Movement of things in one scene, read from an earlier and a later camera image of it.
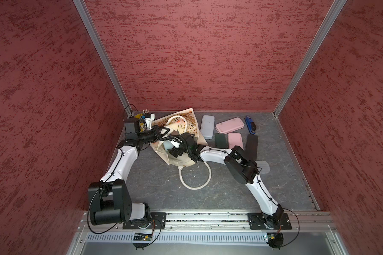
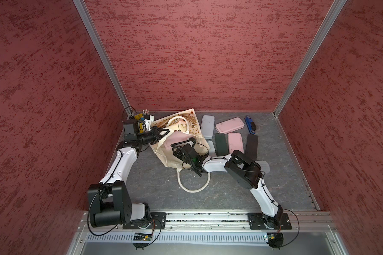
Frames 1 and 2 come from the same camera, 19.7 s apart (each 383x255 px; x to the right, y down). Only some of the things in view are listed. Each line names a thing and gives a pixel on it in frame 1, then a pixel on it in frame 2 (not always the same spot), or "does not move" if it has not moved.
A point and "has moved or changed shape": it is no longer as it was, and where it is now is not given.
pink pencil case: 235,139 does not move
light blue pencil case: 167,145 → 212,151
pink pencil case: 230,126 does not move
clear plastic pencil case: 265,168 does not move
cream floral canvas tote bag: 180,142 has moved or changed shape
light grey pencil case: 207,126 does not move
